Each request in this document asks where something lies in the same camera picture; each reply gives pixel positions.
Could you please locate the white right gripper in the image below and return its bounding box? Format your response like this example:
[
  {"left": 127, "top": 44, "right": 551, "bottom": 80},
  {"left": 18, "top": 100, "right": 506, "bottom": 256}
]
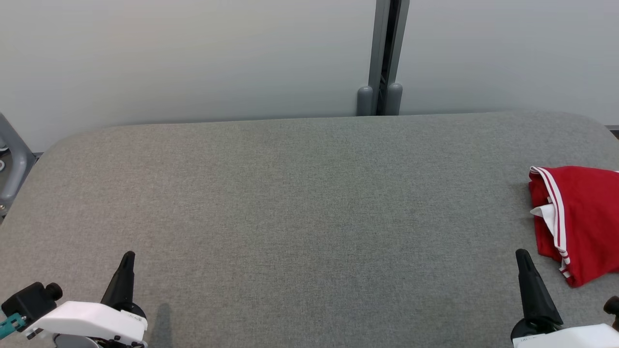
[{"left": 510, "top": 248, "right": 619, "bottom": 348}]

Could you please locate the grey aluminium partition post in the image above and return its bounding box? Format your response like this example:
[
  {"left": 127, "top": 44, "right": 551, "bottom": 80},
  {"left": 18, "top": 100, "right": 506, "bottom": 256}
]
[{"left": 356, "top": 0, "right": 411, "bottom": 117}]

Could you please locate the red and white basketball jersey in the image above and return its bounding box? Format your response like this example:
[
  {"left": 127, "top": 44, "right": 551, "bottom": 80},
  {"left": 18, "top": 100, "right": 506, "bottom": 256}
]
[{"left": 527, "top": 165, "right": 619, "bottom": 289}]

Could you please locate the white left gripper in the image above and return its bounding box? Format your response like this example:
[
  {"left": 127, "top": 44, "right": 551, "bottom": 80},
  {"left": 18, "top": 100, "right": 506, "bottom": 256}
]
[{"left": 23, "top": 251, "right": 148, "bottom": 348}]

